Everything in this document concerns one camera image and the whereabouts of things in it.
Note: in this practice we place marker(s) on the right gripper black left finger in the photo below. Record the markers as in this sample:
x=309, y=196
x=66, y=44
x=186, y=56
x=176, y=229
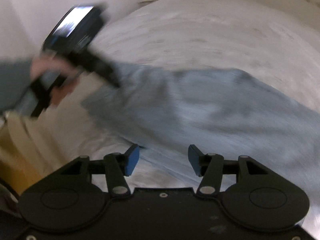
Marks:
x=79, y=191

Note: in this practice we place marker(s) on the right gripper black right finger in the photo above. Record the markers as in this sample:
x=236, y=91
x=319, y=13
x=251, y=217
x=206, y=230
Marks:
x=248, y=191

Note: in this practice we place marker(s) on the light grey sweatpants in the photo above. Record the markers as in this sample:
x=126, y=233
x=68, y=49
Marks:
x=227, y=112

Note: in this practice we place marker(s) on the grey sleeve left forearm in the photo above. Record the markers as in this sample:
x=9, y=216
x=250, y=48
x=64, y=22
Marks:
x=15, y=80

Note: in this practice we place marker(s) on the person's left hand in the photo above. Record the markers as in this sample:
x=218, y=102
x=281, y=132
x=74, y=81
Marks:
x=55, y=66

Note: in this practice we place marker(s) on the white floral bedspread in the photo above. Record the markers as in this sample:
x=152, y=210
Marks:
x=250, y=35

